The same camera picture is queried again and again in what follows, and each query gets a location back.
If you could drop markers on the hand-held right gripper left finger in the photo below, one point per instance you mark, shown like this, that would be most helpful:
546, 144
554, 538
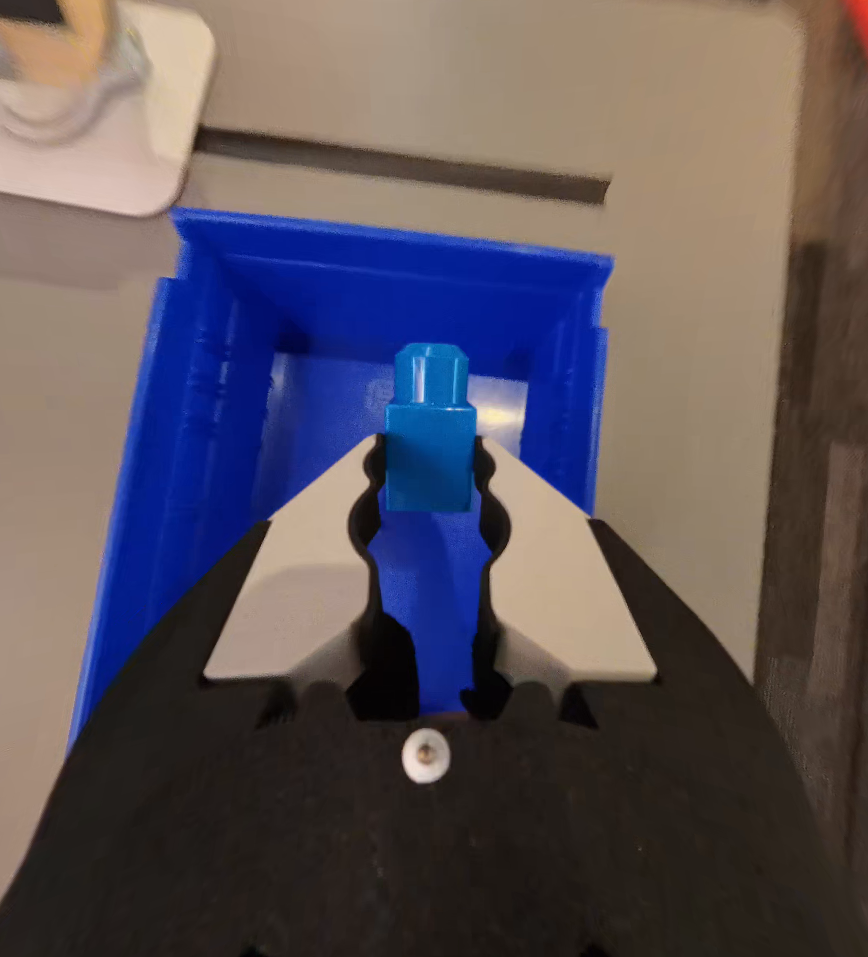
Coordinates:
292, 590

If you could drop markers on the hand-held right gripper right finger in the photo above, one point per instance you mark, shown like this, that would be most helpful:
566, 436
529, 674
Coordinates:
568, 590

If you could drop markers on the blue plastic block piece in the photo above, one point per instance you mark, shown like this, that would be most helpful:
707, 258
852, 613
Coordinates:
430, 456

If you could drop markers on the blue plastic bin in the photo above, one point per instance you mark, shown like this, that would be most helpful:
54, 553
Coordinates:
404, 299

